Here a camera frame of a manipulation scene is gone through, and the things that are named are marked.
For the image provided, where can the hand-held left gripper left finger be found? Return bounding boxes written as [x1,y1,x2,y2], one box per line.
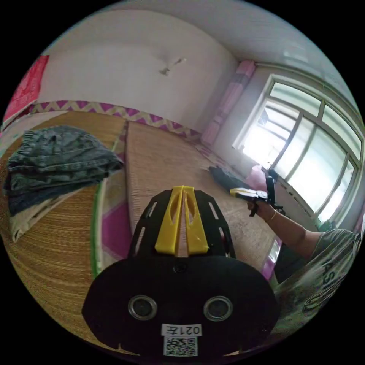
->
[155,186,184,255]

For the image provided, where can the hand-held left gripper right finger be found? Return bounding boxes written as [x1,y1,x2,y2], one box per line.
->
[183,186,209,255]

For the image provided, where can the person's right forearm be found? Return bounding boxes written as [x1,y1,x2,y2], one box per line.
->
[266,210,325,260]

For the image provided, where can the black jeans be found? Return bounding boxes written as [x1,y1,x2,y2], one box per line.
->
[209,165,253,192]

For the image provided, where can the person's right hand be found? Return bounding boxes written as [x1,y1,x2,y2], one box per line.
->
[254,200,277,223]

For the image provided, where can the bed with woven mat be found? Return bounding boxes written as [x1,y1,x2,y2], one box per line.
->
[0,100,283,355]

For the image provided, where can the pink curtain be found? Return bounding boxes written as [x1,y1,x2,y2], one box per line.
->
[200,60,256,146]

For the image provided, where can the person's body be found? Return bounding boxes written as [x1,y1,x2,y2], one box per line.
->
[271,227,364,338]

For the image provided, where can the pile of clothes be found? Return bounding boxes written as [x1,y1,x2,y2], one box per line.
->
[3,125,125,243]

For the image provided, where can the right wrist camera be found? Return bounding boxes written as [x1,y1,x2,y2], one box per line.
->
[264,168,276,203]

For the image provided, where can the window with white frame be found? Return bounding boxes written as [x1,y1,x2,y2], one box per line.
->
[231,73,365,226]

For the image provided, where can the red wall hanging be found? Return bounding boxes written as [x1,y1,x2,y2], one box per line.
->
[2,55,49,124]

